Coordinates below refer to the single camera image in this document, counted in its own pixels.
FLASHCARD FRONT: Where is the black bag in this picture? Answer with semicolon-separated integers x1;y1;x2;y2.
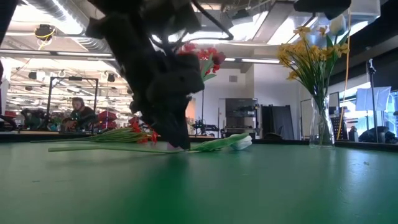
358;126;398;144

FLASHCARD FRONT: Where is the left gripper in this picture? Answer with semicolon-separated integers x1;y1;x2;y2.
102;6;205;150

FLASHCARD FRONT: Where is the dark grey panel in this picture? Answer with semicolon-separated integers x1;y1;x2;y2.
260;105;295;140

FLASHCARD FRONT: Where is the black ceiling device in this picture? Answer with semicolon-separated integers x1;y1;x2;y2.
34;24;57;43

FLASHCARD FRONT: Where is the long ceiling light bar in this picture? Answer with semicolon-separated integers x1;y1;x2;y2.
0;49;280;64

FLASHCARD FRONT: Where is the person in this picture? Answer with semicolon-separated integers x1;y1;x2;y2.
62;96;97;131

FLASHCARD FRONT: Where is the white softbox panel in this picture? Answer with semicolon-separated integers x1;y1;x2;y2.
355;86;392;112

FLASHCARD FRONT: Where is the dark red artificial tulip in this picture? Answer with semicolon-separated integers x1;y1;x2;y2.
198;51;227;91

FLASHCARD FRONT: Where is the black tripod light stand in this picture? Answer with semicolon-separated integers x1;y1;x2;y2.
366;58;379;128

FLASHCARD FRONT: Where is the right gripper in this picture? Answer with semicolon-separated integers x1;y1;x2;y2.
294;0;353;21

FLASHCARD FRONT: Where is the black perforated rack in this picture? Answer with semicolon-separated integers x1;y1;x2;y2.
334;107;349;141

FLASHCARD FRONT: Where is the green table mat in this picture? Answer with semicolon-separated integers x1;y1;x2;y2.
0;141;398;224

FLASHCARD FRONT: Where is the red artificial flower bunch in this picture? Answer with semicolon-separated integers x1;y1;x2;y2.
30;119;159;144
177;42;222;75

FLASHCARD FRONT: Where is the black gantry frame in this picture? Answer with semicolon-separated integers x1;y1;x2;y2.
49;76;100;133
198;88;205;125

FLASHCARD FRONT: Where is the clear glass vase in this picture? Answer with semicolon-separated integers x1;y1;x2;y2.
309;95;336;147

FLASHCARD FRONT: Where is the grey bottle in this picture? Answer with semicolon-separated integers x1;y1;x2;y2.
348;125;359;142

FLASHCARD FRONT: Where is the white framed board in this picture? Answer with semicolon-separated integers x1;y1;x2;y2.
300;91;340;140

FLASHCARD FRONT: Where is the black cabinet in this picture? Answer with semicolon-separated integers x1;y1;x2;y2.
224;98;259;139

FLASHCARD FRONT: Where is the silver ventilation duct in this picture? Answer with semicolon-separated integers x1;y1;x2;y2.
26;0;125;72

